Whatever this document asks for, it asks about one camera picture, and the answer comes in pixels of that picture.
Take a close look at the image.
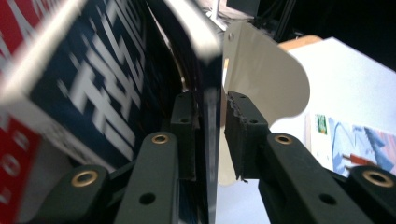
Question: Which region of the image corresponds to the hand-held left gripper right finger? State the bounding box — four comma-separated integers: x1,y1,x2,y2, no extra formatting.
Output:
223,91,273,182

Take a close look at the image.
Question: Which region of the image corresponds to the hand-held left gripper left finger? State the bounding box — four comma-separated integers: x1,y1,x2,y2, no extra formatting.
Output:
169,91,201,182

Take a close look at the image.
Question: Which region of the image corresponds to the clear acrylic magazine rack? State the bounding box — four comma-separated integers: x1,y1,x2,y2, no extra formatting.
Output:
217,21,312,188

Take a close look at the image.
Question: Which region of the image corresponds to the dark blue illustrated magazine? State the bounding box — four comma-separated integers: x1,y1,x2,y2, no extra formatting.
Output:
27,0,191,171

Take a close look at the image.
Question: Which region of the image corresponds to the white magazine green title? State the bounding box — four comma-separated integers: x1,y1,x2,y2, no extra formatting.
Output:
306,113,396,179

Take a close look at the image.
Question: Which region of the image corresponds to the grey portrait magazine red title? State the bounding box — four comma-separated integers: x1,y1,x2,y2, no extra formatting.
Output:
0,0,50,224

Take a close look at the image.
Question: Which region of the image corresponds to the wooden table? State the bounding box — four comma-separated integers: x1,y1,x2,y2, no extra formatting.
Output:
277,34,324,51

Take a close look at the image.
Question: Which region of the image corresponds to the black metal stand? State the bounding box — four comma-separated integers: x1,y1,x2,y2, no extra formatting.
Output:
253,0,297,40

